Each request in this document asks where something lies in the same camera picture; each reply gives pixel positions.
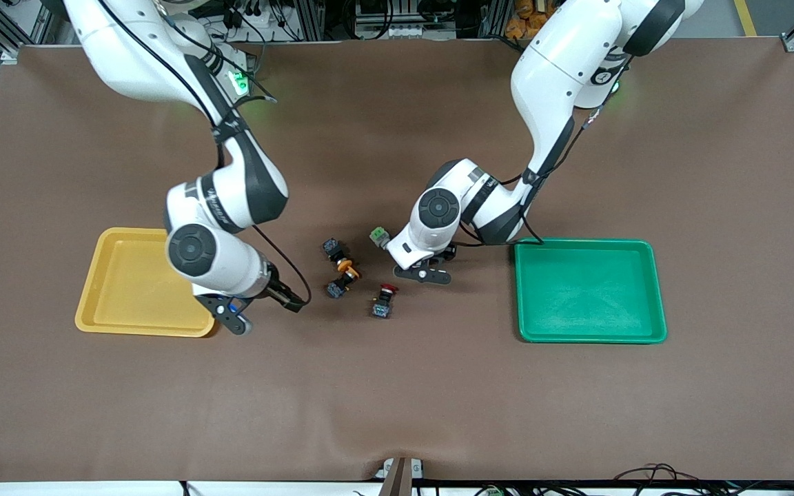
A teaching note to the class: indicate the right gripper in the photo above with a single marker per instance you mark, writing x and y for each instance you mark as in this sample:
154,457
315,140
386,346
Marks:
278,293

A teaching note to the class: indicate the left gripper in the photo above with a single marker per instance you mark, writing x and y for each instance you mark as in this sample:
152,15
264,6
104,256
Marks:
388,239

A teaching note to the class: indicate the yellow mushroom button blue body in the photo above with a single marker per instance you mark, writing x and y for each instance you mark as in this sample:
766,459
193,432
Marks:
336,288

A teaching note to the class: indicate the yellow mushroom button dark body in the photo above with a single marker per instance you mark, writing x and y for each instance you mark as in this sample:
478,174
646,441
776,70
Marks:
333,248

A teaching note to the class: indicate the green push button green base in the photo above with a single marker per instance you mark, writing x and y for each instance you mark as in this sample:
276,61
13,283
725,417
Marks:
378,238

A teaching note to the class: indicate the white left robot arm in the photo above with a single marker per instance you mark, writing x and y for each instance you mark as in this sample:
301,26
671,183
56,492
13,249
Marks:
562,69

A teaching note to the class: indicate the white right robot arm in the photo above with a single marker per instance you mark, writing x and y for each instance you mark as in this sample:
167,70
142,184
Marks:
142,55

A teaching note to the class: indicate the red mushroom push button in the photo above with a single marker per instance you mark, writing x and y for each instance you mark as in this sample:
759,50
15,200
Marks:
383,302

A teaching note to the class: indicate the brown table mat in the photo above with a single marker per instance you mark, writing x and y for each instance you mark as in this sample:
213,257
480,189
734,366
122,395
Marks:
397,386

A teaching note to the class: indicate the green plastic tray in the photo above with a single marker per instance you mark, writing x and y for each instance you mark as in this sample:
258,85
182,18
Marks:
590,293

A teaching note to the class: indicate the yellow plastic tray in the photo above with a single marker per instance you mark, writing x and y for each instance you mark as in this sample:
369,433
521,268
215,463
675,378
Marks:
121,289

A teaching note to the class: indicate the white power strip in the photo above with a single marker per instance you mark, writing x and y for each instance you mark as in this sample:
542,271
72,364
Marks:
411,32

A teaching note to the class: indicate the pile of orange objects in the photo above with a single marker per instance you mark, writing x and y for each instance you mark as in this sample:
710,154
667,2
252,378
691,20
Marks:
521,24

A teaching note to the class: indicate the green terminal connector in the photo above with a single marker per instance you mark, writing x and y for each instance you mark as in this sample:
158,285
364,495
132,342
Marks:
492,491

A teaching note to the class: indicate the grey bracket with brown post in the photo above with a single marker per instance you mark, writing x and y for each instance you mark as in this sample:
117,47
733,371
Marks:
397,475

